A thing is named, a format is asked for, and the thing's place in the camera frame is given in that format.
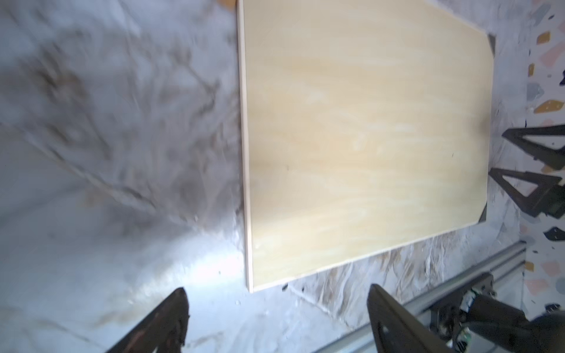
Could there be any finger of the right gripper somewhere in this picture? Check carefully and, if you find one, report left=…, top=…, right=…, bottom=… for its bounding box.
left=488, top=168, right=563, bottom=218
left=502, top=124, right=564, bottom=170

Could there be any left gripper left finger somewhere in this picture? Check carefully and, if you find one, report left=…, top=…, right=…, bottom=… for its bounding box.
left=107, top=288, right=190, bottom=353

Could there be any light wooden board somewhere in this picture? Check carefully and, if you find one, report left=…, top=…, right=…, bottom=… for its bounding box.
left=237, top=1, right=494, bottom=292

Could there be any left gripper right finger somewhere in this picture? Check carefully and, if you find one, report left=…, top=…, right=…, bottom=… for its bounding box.
left=367, top=284, right=453, bottom=353

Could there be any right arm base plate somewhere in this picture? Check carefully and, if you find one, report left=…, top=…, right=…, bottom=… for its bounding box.
left=429, top=272, right=494, bottom=341

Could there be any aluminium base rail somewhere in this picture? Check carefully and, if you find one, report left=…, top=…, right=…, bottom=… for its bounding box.
left=318, top=241, right=527, bottom=352

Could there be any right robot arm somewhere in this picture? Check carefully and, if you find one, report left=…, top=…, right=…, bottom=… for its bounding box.
left=462, top=124, right=564, bottom=352

